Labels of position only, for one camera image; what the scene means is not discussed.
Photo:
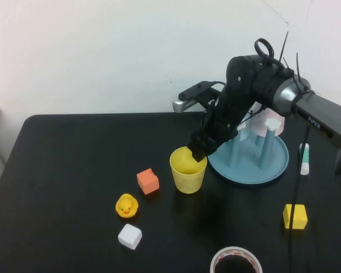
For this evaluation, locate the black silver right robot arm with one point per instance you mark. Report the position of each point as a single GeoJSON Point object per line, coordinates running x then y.
{"type": "Point", "coordinates": [287, 94]}

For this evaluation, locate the yellow foam cube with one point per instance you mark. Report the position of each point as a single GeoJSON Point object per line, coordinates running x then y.
{"type": "Point", "coordinates": [301, 217]}

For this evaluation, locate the black zip tie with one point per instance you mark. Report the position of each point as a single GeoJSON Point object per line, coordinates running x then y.
{"type": "Point", "coordinates": [284, 45]}
{"type": "Point", "coordinates": [298, 68]}

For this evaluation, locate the white foam cube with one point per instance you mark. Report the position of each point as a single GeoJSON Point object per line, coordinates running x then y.
{"type": "Point", "coordinates": [129, 236]}

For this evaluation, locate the white green glue stick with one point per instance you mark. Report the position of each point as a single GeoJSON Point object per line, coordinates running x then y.
{"type": "Point", "coordinates": [304, 167]}

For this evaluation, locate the pink plastic cup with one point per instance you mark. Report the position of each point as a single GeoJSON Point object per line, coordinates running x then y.
{"type": "Point", "coordinates": [258, 129]}

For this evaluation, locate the orange foam cube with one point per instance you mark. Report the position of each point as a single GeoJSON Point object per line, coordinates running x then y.
{"type": "Point", "coordinates": [147, 182]}

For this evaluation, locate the blue cup stand with posts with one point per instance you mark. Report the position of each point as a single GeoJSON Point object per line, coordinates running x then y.
{"type": "Point", "coordinates": [244, 176]}

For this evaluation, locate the yellow rubber duck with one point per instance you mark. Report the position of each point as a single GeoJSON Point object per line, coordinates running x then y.
{"type": "Point", "coordinates": [126, 206]}

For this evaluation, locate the light blue plastic cup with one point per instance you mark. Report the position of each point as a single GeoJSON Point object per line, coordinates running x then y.
{"type": "Point", "coordinates": [247, 135]}

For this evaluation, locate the white tape roll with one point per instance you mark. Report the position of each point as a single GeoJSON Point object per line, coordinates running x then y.
{"type": "Point", "coordinates": [236, 250]}

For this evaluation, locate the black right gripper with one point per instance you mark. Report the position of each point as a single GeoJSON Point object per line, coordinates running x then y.
{"type": "Point", "coordinates": [218, 125]}

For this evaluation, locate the yellow plastic cup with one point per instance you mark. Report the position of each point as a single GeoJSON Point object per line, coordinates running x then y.
{"type": "Point", "coordinates": [187, 182]}

